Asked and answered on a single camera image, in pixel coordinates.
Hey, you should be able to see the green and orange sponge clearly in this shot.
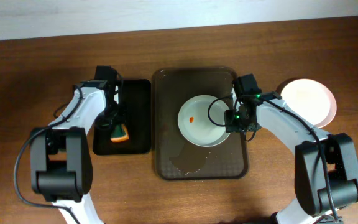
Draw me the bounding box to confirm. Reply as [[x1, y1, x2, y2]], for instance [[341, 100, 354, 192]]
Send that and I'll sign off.
[[110, 124, 129, 143]]

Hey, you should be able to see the pale green plate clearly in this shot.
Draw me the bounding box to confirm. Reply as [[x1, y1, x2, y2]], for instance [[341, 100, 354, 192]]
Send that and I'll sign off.
[[177, 95, 230, 147]]

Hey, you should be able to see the pale pink plate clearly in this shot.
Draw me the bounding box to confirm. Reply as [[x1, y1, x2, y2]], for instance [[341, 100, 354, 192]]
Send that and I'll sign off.
[[280, 78, 337, 128]]

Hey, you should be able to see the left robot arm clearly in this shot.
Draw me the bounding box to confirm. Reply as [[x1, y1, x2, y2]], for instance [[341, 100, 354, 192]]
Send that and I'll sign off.
[[29, 65, 124, 223]]

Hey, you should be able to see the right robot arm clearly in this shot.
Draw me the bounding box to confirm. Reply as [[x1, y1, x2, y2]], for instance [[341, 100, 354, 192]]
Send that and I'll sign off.
[[224, 74, 358, 224]]

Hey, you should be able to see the black plastic tray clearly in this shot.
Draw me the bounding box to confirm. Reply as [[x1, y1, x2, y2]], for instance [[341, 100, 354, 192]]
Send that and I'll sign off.
[[93, 79, 152, 156]]

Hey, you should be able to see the brown plastic serving tray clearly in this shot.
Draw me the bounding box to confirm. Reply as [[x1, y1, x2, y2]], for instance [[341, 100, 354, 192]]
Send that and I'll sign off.
[[153, 67, 249, 180]]

